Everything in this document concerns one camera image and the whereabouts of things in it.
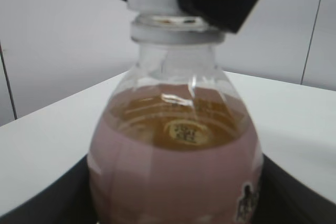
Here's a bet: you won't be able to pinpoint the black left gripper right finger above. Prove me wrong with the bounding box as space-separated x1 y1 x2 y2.
253 155 335 224

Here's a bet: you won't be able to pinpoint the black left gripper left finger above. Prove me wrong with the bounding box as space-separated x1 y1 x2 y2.
1 156 98 223

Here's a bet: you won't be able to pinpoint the pink peach tea bottle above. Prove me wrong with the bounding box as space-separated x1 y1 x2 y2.
87 14 264 223

